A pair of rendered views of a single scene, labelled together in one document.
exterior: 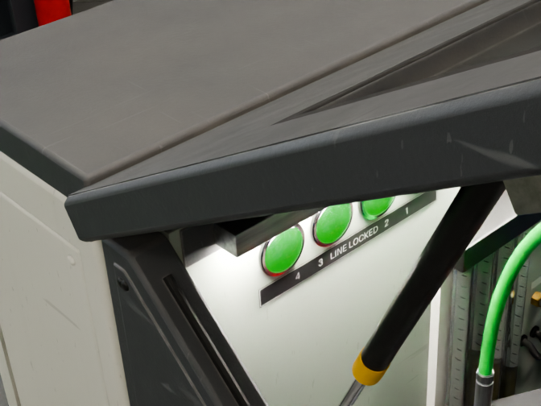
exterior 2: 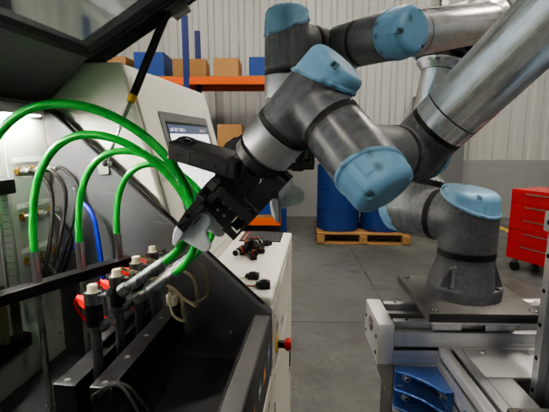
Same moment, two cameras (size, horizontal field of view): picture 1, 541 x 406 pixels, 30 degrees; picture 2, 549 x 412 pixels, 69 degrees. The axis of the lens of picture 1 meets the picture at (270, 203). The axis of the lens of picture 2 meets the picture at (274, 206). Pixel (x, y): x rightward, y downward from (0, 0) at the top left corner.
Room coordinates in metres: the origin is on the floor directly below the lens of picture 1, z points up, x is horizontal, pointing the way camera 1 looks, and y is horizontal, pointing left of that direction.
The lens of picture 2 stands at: (-0.05, -0.12, 1.37)
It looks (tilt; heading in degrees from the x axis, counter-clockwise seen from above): 10 degrees down; 317
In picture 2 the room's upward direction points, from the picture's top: straight up
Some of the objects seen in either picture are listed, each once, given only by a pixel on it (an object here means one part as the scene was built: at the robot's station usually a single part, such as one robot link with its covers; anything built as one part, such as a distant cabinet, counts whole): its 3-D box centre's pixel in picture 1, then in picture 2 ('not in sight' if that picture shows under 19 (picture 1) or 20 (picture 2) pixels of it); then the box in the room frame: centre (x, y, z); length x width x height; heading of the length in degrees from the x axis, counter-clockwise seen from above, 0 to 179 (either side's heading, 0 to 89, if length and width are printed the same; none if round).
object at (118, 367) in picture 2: not in sight; (132, 369); (0.69, -0.43, 0.91); 0.34 x 0.10 x 0.15; 130
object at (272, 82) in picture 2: not in sight; (286, 90); (0.46, -0.63, 1.45); 0.08 x 0.08 x 0.05
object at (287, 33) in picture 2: not in sight; (287, 42); (0.45, -0.63, 1.53); 0.09 x 0.08 x 0.11; 82
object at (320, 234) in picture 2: not in sight; (359, 201); (3.13, -4.75, 0.51); 1.20 x 0.85 x 1.02; 43
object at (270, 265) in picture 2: not in sight; (252, 259); (0.95, -0.97, 0.97); 0.70 x 0.22 x 0.03; 130
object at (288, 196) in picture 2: not in sight; (287, 199); (0.44, -0.62, 1.26); 0.06 x 0.03 x 0.09; 40
